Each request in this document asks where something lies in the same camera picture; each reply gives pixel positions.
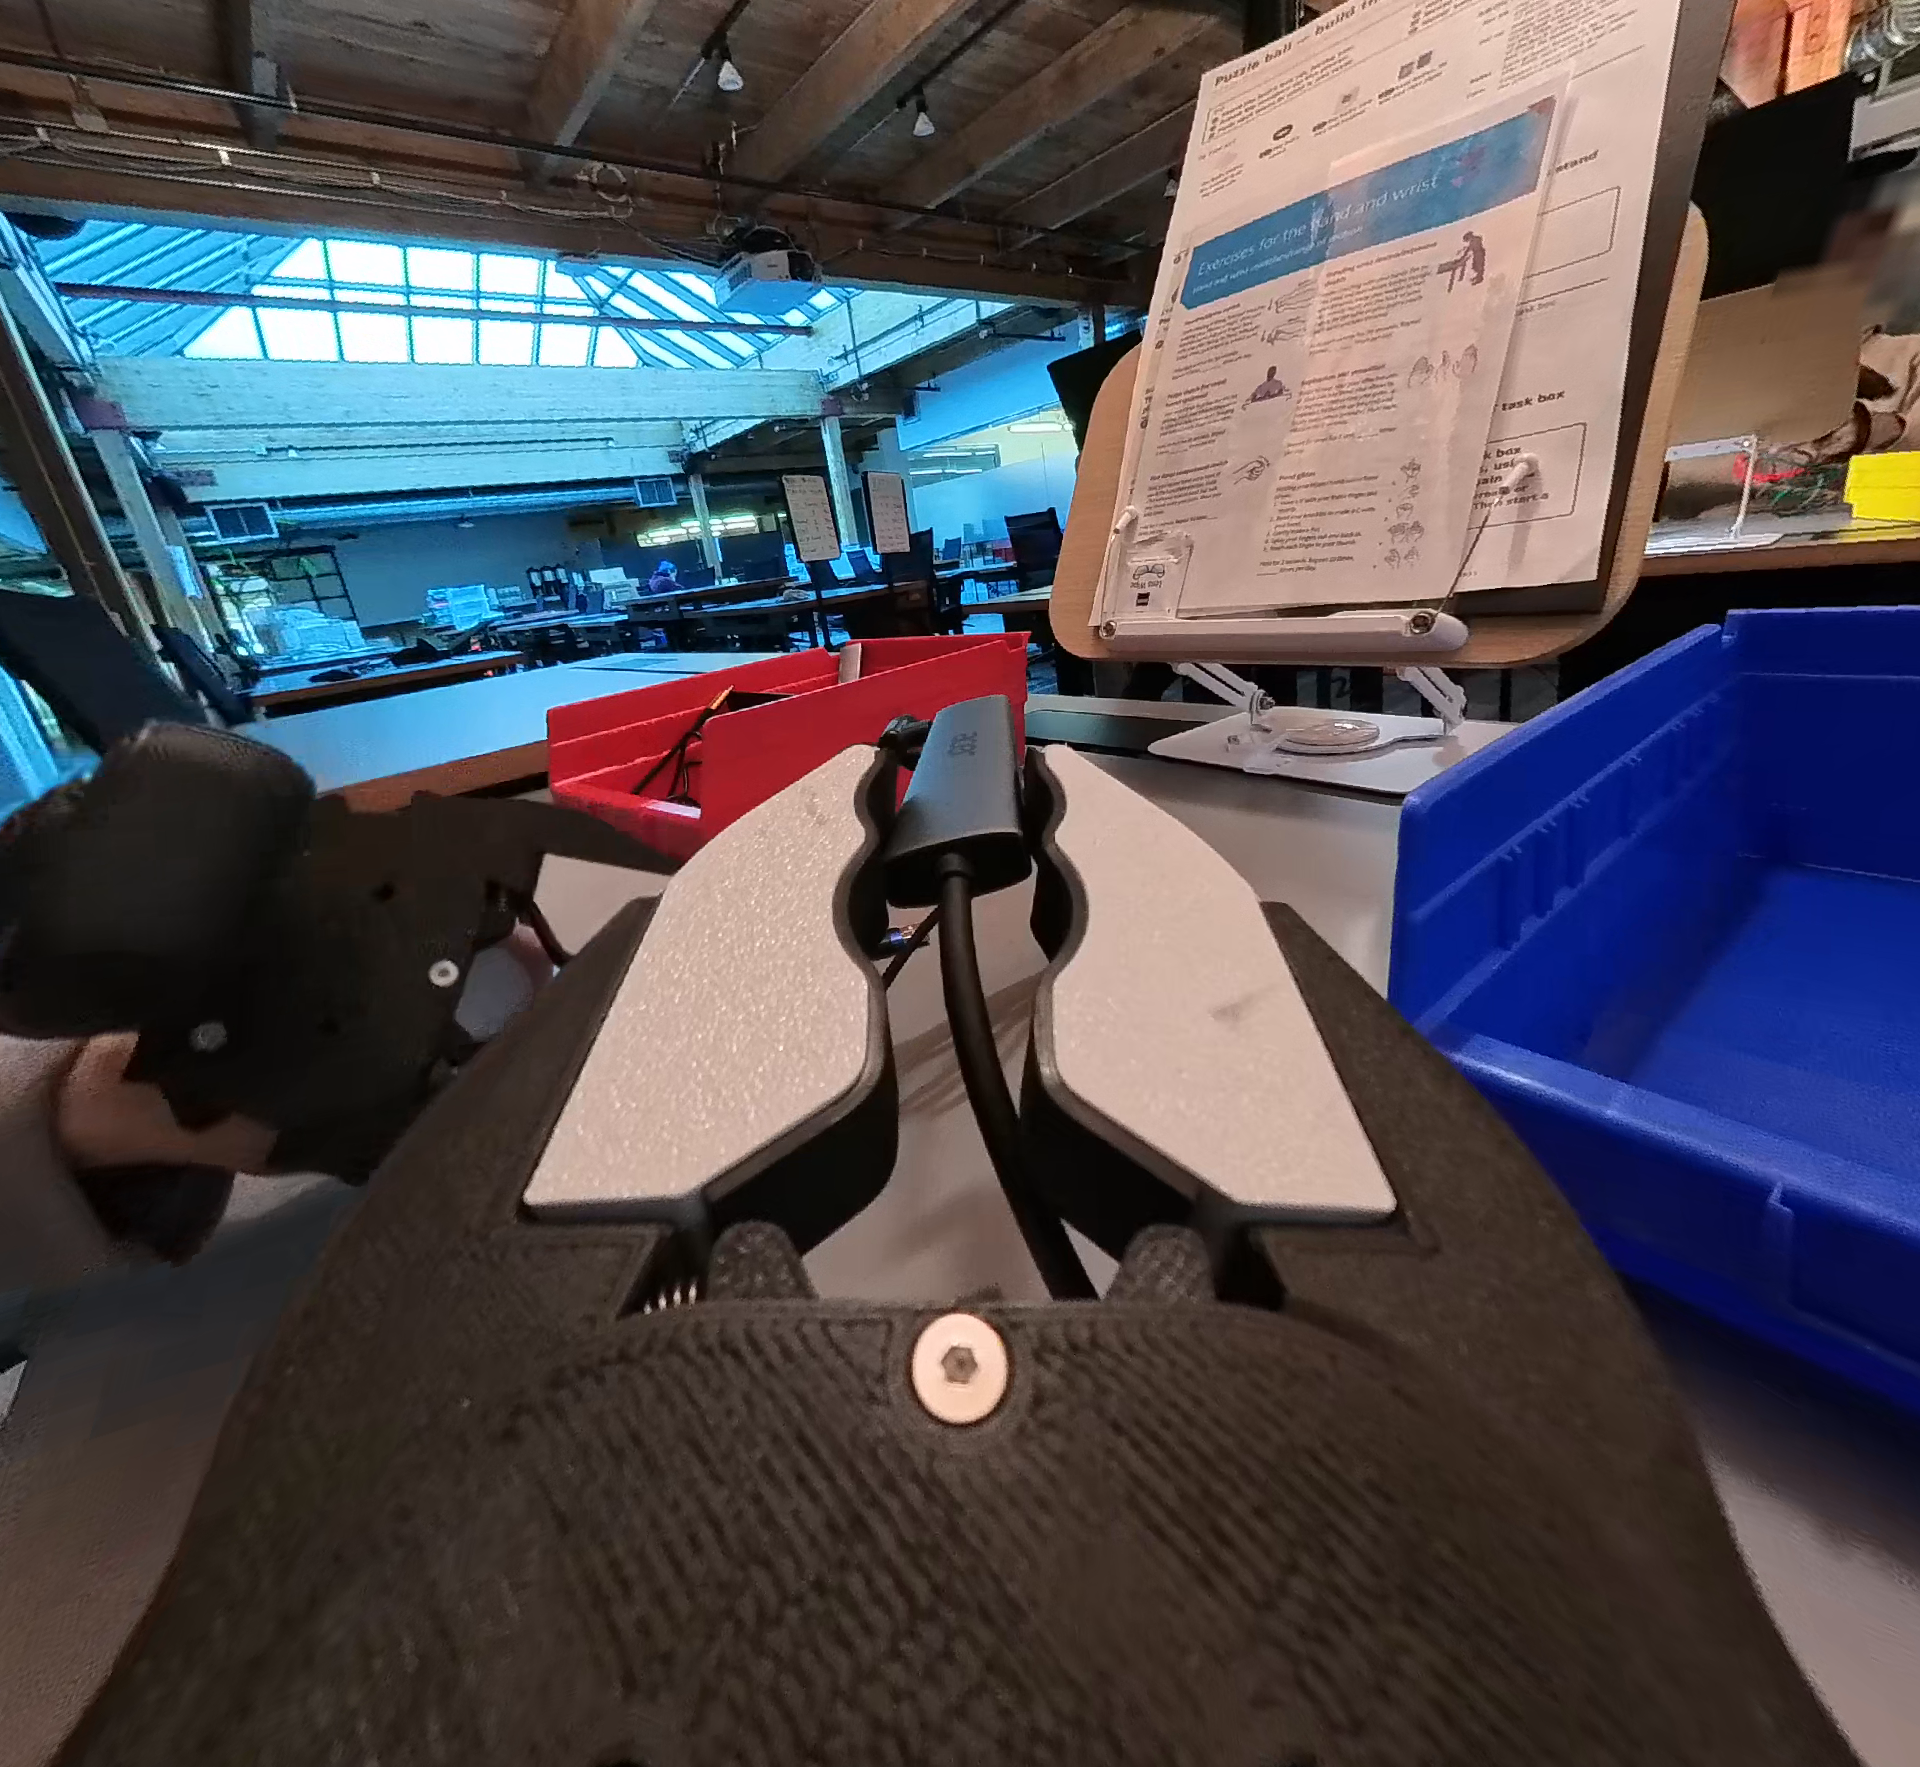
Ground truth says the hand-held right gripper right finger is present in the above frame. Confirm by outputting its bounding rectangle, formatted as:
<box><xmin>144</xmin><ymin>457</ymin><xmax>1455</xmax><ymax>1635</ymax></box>
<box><xmin>1020</xmin><ymin>742</ymin><xmax>1402</xmax><ymax>1262</ymax></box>

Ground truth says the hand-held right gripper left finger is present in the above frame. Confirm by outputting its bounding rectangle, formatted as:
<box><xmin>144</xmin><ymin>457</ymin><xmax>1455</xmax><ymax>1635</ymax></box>
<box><xmin>520</xmin><ymin>742</ymin><xmax>902</xmax><ymax>1257</ymax></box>

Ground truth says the black hub cable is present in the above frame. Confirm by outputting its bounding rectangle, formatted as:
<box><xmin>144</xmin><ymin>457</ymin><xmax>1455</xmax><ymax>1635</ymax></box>
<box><xmin>933</xmin><ymin>855</ymin><xmax>1100</xmax><ymax>1301</ymax></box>

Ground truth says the grey usb hub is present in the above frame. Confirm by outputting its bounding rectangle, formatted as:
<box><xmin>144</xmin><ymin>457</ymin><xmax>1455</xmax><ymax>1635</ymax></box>
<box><xmin>878</xmin><ymin>694</ymin><xmax>1036</xmax><ymax>907</ymax></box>

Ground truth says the person's left forearm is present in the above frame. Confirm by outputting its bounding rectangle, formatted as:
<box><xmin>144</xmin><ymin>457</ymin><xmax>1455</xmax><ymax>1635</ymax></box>
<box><xmin>0</xmin><ymin>1032</ymin><xmax>167</xmax><ymax>1364</ymax></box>

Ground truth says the grey desk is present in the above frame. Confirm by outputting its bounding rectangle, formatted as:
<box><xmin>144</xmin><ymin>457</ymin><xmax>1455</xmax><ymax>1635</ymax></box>
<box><xmin>0</xmin><ymin>694</ymin><xmax>1920</xmax><ymax>1767</ymax></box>

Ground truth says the person's left hand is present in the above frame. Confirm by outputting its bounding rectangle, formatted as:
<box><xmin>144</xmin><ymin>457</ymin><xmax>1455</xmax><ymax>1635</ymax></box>
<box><xmin>54</xmin><ymin>1039</ymin><xmax>288</xmax><ymax>1199</ymax></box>

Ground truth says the grey table with wooden edge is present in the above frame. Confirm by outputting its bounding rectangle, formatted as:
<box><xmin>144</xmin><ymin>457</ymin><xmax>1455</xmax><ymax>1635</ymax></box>
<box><xmin>240</xmin><ymin>651</ymin><xmax>844</xmax><ymax>813</ymax></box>

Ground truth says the red plastic bin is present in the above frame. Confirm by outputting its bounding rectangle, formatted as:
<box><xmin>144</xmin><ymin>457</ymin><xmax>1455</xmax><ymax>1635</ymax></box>
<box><xmin>545</xmin><ymin>633</ymin><xmax>1031</xmax><ymax>863</ymax></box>

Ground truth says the blue plastic bin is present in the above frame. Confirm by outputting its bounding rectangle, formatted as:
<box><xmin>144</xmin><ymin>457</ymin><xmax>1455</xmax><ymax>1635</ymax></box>
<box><xmin>1386</xmin><ymin>606</ymin><xmax>1920</xmax><ymax>1413</ymax></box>

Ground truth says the blue header exercise sheet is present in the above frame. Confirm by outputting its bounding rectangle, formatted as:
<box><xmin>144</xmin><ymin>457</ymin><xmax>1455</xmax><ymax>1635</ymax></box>
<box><xmin>1127</xmin><ymin>93</ymin><xmax>1563</xmax><ymax>619</ymax></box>

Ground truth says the black monitor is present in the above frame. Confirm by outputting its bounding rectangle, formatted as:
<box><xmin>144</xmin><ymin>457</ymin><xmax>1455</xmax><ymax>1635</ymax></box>
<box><xmin>1044</xmin><ymin>330</ymin><xmax>1144</xmax><ymax>452</ymax></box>

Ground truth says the ceiling projector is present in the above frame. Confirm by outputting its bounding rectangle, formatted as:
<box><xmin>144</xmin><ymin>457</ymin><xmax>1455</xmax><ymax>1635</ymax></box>
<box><xmin>715</xmin><ymin>228</ymin><xmax>825</xmax><ymax>317</ymax></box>

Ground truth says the wooden work table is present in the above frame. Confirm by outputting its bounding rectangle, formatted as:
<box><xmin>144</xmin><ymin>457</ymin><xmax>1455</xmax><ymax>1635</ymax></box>
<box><xmin>1639</xmin><ymin>513</ymin><xmax>1920</xmax><ymax>586</ymax></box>

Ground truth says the cardboard box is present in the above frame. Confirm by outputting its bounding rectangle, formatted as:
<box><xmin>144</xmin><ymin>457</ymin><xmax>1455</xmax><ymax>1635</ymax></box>
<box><xmin>1678</xmin><ymin>258</ymin><xmax>1872</xmax><ymax>452</ymax></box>

